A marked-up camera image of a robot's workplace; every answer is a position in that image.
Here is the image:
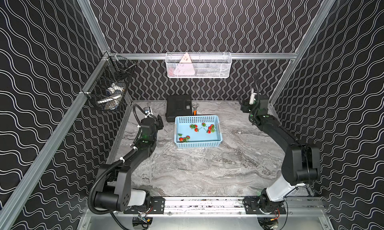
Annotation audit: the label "light blue plastic basket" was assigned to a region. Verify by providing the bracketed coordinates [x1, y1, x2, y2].
[174, 115, 223, 149]

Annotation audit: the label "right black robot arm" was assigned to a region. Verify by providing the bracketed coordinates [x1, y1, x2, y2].
[239, 74, 321, 214]

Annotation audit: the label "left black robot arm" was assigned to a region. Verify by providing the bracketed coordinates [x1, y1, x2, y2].
[88, 104, 164, 215]

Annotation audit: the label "black box device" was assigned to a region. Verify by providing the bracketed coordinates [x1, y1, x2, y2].
[166, 95, 193, 123]

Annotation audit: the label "white items in mesh basket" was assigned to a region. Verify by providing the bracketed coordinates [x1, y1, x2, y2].
[97, 83, 126, 110]

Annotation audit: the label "pink triangle card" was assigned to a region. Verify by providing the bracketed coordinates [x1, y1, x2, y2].
[173, 53, 196, 77]

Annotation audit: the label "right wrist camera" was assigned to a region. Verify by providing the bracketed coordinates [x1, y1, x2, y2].
[249, 88, 257, 105]

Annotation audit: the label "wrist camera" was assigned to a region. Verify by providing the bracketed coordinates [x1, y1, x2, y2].
[144, 106, 153, 115]
[249, 88, 257, 105]

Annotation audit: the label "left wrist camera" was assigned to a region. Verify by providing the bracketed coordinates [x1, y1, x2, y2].
[144, 106, 153, 115]

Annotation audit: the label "orange handled tool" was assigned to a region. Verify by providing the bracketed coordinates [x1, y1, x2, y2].
[193, 103, 200, 116]

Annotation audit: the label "black wire mesh basket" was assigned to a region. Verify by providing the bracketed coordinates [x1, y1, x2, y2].
[86, 55, 138, 111]

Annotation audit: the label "white wire wall basket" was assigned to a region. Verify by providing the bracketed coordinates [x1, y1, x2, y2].
[165, 52, 233, 78]

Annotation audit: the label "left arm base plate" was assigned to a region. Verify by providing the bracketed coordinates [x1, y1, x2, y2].
[124, 197, 166, 215]

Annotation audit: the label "aluminium front rail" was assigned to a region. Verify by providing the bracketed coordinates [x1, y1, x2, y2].
[85, 195, 326, 217]

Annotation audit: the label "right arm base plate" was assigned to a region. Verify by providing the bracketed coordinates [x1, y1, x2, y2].
[242, 196, 287, 215]

